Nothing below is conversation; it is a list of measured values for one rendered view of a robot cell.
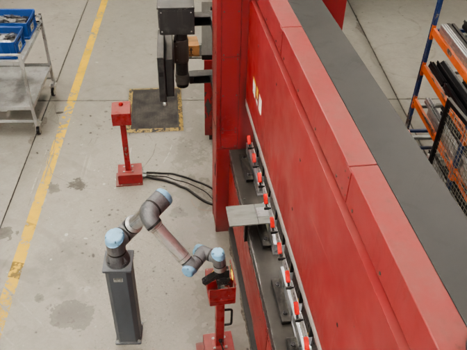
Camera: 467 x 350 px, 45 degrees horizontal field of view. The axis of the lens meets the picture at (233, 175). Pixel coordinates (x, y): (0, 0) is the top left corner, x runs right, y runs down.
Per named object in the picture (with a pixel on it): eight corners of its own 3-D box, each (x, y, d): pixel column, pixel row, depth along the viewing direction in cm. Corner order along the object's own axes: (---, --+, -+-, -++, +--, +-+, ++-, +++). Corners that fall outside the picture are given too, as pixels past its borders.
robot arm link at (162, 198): (110, 232, 351) (148, 197, 311) (125, 218, 361) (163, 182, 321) (124, 246, 352) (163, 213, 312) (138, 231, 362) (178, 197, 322)
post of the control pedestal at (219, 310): (215, 339, 386) (215, 289, 352) (222, 339, 387) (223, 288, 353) (216, 346, 382) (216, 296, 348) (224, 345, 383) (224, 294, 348)
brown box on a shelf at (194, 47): (174, 44, 538) (174, 31, 530) (201, 44, 539) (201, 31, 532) (173, 58, 515) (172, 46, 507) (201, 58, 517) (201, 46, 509)
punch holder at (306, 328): (299, 321, 282) (301, 301, 272) (315, 319, 283) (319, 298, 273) (306, 347, 271) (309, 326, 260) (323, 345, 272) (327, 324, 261)
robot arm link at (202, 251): (187, 252, 321) (204, 258, 317) (198, 239, 329) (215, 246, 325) (189, 262, 326) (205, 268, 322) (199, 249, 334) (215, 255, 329)
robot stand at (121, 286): (115, 345, 395) (101, 271, 346) (118, 323, 409) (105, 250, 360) (141, 344, 396) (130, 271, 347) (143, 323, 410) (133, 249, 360)
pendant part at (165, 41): (160, 71, 444) (157, 29, 421) (175, 71, 445) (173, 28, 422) (159, 102, 409) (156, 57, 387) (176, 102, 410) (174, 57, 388)
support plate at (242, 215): (225, 207, 361) (225, 206, 361) (265, 204, 365) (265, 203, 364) (229, 227, 348) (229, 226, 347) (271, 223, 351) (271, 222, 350)
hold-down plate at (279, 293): (270, 282, 330) (271, 278, 328) (279, 281, 330) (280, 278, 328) (281, 325, 307) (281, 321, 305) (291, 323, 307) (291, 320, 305)
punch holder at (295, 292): (290, 289, 297) (292, 269, 287) (306, 288, 298) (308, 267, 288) (296, 313, 286) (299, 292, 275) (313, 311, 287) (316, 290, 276)
